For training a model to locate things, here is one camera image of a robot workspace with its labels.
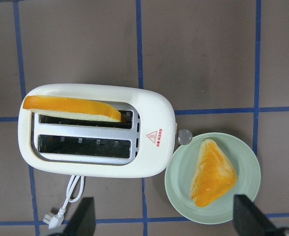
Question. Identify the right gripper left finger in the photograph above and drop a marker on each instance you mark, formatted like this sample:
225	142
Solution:
83	222

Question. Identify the white two-slot toaster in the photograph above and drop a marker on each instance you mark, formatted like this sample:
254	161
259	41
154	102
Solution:
136	141

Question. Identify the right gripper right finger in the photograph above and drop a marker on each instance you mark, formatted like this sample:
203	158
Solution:
248	220

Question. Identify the bread slice in toaster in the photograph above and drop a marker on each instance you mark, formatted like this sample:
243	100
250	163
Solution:
71	108

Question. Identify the toasted bread on plate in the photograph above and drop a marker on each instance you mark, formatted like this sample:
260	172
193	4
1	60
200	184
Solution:
214	174

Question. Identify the light green plate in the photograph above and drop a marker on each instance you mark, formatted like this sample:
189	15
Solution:
181	169

